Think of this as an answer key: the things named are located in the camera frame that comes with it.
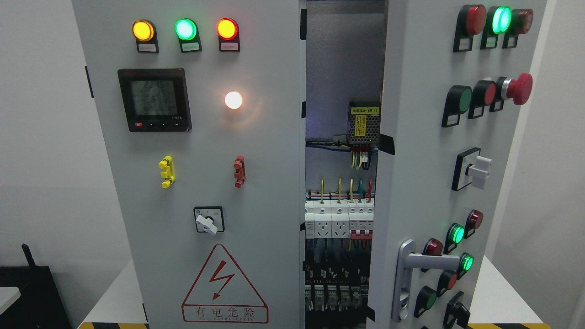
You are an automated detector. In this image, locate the grey cabinet door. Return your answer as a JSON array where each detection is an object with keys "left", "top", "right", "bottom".
[
  {"left": 73, "top": 0, "right": 306, "bottom": 329},
  {"left": 367, "top": 0, "right": 547, "bottom": 329}
]

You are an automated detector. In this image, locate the red test terminal block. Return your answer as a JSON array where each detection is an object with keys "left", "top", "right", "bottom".
[{"left": 233, "top": 155, "right": 246, "bottom": 189}]

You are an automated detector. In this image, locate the white socket breaker row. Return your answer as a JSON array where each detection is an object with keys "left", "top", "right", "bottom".
[{"left": 305, "top": 198, "right": 374, "bottom": 240}]

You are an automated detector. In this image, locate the metal mesh power supply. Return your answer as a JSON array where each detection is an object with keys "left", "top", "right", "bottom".
[{"left": 348, "top": 101, "right": 381, "bottom": 144}]

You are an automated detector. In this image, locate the white glowing indicator light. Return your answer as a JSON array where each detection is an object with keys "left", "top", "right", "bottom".
[{"left": 224, "top": 91, "right": 243, "bottom": 110}]

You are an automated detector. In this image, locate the yellow test terminal block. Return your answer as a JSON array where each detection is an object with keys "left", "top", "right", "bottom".
[{"left": 158, "top": 155, "right": 175, "bottom": 189}]

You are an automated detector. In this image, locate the red electric hazard sticker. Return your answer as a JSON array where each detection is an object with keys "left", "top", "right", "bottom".
[{"left": 182, "top": 244, "right": 269, "bottom": 324}]

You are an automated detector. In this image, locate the red indicator light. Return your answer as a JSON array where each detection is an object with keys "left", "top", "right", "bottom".
[{"left": 217, "top": 17, "right": 240, "bottom": 52}]

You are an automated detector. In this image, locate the black digital power meter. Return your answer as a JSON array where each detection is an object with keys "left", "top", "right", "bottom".
[{"left": 117, "top": 68, "right": 191, "bottom": 133}]

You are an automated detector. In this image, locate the green indicator light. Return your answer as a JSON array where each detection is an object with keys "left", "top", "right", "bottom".
[{"left": 174, "top": 18, "right": 202, "bottom": 53}]

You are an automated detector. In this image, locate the yellow indicator light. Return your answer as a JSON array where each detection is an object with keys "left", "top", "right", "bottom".
[{"left": 132, "top": 19, "right": 159, "bottom": 53}]

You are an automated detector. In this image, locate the red emergency stop button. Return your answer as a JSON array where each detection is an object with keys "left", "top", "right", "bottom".
[{"left": 496, "top": 73, "right": 533, "bottom": 106}]

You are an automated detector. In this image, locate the black box with antenna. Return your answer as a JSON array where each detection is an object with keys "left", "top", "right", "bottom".
[{"left": 0, "top": 244, "right": 71, "bottom": 329}]

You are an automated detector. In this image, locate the silver door handle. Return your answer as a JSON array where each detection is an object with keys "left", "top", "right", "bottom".
[{"left": 391, "top": 239, "right": 461, "bottom": 323}]

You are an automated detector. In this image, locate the white knob selector switch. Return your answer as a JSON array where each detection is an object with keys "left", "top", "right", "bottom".
[{"left": 451, "top": 147, "right": 492, "bottom": 191}]

